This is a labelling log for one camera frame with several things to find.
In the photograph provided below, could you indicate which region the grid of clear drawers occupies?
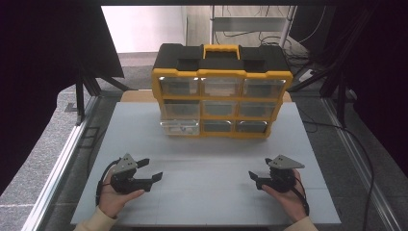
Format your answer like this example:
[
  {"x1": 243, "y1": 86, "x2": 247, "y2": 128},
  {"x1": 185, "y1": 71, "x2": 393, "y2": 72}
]
[{"x1": 158, "y1": 76, "x2": 287, "y2": 135}]

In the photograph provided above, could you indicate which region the wooden board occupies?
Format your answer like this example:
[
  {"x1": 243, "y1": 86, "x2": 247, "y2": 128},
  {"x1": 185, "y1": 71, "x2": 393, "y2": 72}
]
[{"x1": 119, "y1": 90, "x2": 293, "y2": 104}]

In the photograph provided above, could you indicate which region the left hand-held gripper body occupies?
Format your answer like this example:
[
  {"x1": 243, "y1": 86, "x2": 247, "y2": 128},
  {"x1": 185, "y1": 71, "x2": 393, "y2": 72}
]
[{"x1": 110, "y1": 152, "x2": 154, "y2": 195}]

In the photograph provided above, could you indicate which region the left hand-held gripper black cable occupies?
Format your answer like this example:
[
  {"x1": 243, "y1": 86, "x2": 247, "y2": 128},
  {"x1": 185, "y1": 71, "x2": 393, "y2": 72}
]
[{"x1": 94, "y1": 158, "x2": 122, "y2": 207}]

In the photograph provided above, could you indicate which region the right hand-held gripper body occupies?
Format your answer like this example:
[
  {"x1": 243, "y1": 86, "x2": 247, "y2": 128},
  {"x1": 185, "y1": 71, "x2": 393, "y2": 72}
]
[{"x1": 256, "y1": 154, "x2": 306, "y2": 193}]

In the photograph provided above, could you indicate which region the yellow black organizer cabinet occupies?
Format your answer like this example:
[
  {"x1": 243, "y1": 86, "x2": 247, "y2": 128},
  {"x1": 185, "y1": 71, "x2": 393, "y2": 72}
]
[{"x1": 151, "y1": 42, "x2": 293, "y2": 140}]

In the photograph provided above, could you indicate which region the tangle of black cables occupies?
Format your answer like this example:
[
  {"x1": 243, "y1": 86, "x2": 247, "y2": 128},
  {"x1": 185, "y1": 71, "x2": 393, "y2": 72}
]
[{"x1": 259, "y1": 34, "x2": 311, "y2": 66}]

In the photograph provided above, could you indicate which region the white power strip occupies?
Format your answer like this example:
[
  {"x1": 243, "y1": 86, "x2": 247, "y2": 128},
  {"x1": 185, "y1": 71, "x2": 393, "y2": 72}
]
[{"x1": 297, "y1": 67, "x2": 316, "y2": 84}]

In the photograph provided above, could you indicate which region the black metal stand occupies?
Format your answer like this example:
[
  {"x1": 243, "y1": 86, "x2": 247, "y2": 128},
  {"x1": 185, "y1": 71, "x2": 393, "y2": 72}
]
[
  {"x1": 288, "y1": 6, "x2": 378, "y2": 129},
  {"x1": 64, "y1": 62, "x2": 138, "y2": 127}
]

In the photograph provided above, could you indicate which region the black curtain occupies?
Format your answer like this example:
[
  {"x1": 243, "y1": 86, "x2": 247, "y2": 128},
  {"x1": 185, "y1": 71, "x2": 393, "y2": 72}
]
[
  {"x1": 331, "y1": 0, "x2": 408, "y2": 177},
  {"x1": 0, "y1": 0, "x2": 126, "y2": 196}
]

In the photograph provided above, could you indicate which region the hand-held gripper black cable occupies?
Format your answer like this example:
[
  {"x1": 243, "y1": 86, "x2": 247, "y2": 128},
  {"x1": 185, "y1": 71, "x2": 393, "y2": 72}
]
[
  {"x1": 94, "y1": 158, "x2": 122, "y2": 207},
  {"x1": 292, "y1": 177, "x2": 311, "y2": 217}
]

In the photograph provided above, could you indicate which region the aluminium frame rail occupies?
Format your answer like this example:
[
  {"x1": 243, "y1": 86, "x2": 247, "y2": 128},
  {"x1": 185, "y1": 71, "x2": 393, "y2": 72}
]
[
  {"x1": 20, "y1": 95, "x2": 99, "y2": 231},
  {"x1": 321, "y1": 97, "x2": 402, "y2": 231}
]

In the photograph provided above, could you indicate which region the person's right hand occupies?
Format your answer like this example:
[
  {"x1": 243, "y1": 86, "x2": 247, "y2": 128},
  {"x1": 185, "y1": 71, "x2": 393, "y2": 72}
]
[{"x1": 261, "y1": 168, "x2": 309, "y2": 223}]

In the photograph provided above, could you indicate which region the long black floor cable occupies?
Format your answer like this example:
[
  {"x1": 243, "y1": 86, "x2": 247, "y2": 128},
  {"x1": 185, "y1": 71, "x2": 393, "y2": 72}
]
[{"x1": 301, "y1": 109, "x2": 375, "y2": 231}]

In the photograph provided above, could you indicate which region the person's left hand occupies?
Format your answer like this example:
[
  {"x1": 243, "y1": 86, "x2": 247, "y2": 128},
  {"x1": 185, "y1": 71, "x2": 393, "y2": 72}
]
[{"x1": 97, "y1": 168, "x2": 146, "y2": 219}]

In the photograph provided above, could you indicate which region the white metal rack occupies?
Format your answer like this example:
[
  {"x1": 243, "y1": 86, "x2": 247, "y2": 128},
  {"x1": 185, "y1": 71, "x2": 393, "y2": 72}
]
[{"x1": 209, "y1": 5, "x2": 298, "y2": 50}]

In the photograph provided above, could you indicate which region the right hand-held gripper black cable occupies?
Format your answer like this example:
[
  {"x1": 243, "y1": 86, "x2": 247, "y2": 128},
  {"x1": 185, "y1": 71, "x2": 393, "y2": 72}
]
[{"x1": 292, "y1": 177, "x2": 311, "y2": 217}]

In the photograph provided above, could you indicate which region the clear plastic drawer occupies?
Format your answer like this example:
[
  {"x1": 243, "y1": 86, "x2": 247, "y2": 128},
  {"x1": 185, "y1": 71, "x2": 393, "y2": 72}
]
[{"x1": 159, "y1": 118, "x2": 202, "y2": 137}]

